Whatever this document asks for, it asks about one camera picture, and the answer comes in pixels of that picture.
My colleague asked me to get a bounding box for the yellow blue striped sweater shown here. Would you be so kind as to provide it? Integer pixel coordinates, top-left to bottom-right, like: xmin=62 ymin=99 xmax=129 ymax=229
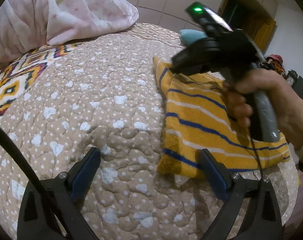
xmin=153 ymin=57 xmax=290 ymax=178

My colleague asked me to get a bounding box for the person's right forearm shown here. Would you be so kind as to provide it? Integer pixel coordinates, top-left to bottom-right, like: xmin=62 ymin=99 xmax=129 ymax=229
xmin=276 ymin=87 xmax=303 ymax=165

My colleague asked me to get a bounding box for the person's right hand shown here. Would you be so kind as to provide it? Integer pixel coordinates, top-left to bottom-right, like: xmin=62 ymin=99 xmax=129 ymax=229
xmin=223 ymin=68 xmax=295 ymax=134

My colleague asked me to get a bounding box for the dark wooden door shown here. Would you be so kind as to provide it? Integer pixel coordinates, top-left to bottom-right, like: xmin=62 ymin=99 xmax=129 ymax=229
xmin=219 ymin=0 xmax=276 ymax=53

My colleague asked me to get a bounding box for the cluttered white shelf unit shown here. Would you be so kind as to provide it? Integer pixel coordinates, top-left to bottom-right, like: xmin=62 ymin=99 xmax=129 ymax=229
xmin=266 ymin=54 xmax=303 ymax=99

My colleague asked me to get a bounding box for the teal pillow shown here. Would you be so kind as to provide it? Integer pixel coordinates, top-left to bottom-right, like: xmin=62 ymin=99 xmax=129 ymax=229
xmin=180 ymin=29 xmax=207 ymax=46

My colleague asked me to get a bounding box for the beige dotted quilted bedspread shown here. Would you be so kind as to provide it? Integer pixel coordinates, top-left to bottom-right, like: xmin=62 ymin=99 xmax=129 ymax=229
xmin=0 ymin=22 xmax=300 ymax=240

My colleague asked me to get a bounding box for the colourful patterned bed sheet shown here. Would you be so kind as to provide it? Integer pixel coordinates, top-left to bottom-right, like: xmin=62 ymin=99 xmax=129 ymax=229
xmin=0 ymin=42 xmax=82 ymax=120

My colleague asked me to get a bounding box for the pink floral blanket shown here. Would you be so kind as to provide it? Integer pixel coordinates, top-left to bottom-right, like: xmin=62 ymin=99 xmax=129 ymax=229
xmin=0 ymin=0 xmax=139 ymax=70

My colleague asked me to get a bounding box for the black cable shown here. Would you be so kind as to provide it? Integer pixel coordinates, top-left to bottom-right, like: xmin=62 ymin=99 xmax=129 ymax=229
xmin=0 ymin=118 xmax=57 ymax=205

